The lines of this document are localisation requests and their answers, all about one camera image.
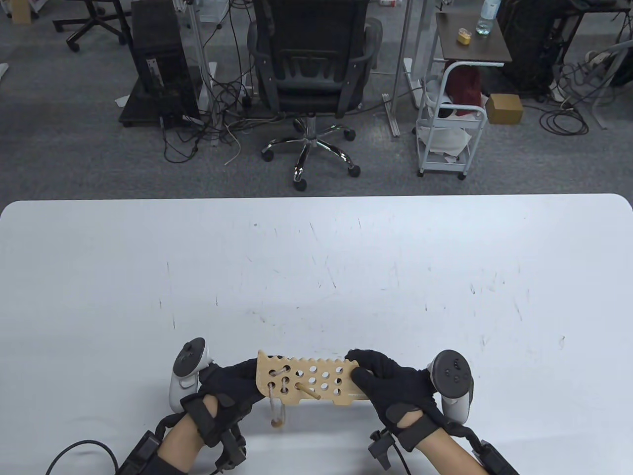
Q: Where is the person's right hand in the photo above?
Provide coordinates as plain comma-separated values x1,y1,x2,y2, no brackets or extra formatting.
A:
345,349,470,452

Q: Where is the person's left hand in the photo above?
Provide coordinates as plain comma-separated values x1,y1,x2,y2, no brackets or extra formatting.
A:
181,357,266,446

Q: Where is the wooden crocodile lacing toy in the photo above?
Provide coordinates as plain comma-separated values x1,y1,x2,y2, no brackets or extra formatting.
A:
256,350,370,407

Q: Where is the cream rope with wooden needle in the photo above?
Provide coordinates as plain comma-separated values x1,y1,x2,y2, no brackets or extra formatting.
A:
267,366,320,428

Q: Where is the person's right forearm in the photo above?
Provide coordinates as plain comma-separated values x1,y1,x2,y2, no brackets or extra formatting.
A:
401,413,488,475

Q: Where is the person's left forearm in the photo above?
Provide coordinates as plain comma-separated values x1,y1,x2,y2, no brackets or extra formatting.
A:
156,396,221,475

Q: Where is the black grey left hand controller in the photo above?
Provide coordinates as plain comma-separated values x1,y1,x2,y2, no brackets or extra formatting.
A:
169,338,214,414

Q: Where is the black grey hand controller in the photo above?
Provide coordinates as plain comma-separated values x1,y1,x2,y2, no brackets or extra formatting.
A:
426,350,474,425
169,338,214,414

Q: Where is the black grey right hand controller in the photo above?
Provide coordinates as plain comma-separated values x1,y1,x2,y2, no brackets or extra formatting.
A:
426,350,474,425

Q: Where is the black right glove sensor module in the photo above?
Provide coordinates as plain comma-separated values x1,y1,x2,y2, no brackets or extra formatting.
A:
368,429,396,471

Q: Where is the black glove sensor module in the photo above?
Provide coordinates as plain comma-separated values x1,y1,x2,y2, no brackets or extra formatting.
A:
368,429,396,471
218,430,248,468

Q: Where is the black left glove sensor module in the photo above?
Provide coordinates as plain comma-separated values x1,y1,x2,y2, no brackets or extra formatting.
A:
218,430,248,468

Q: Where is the white cloth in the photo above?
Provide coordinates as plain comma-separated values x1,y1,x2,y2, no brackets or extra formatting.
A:
419,124,471,155

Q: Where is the white rolling cart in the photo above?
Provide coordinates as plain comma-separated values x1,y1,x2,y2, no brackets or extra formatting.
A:
415,62,489,180

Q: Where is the brown cardboard box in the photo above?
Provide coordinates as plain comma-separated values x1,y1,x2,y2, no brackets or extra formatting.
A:
485,93,524,126

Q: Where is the dark red bag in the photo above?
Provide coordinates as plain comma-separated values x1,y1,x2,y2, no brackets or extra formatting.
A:
445,66,483,118

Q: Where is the grey desk leg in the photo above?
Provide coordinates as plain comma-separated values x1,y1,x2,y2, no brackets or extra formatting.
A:
569,40,633,130

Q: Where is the dark brown side table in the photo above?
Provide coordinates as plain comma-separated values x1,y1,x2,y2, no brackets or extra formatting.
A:
435,11,513,68

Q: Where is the black computer tower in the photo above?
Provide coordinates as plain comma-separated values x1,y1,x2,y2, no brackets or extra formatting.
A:
130,0,201,124

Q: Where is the black mesh office chair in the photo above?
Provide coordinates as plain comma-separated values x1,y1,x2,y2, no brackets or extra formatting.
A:
247,0,384,192

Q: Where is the black equipment cabinet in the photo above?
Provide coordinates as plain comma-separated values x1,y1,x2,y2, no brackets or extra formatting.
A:
496,0,568,95

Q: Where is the clear plastic box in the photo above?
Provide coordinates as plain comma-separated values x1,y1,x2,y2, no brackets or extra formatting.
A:
197,0,231,24

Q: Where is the clear water bottle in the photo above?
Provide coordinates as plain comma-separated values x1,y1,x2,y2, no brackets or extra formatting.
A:
476,0,500,36

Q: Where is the black swivel chair base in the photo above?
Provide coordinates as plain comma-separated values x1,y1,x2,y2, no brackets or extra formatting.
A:
52,0,132,53

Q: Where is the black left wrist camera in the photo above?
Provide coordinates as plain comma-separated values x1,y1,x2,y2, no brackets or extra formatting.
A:
116,430,161,475

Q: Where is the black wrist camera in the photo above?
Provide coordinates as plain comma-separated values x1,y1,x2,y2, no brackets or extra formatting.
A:
116,430,161,475
470,438,520,475

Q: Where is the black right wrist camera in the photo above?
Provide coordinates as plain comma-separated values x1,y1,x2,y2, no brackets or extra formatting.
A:
470,438,520,475

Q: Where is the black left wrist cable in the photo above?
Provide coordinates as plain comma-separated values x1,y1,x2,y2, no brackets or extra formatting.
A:
45,440,119,475

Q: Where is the thin white floor cable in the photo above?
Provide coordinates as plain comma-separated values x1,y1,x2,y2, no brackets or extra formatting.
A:
224,123,243,167

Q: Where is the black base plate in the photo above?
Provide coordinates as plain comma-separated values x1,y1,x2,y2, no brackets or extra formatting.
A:
119,77,203,130

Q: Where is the tangle of black floor cables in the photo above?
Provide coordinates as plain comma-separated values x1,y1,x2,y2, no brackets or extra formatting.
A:
159,59,277,164

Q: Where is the coil of black cable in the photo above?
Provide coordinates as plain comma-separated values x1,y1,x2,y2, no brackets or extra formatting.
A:
538,105,590,137

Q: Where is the aluminium frame post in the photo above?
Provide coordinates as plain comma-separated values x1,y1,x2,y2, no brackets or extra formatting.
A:
184,0,219,147
391,0,415,138

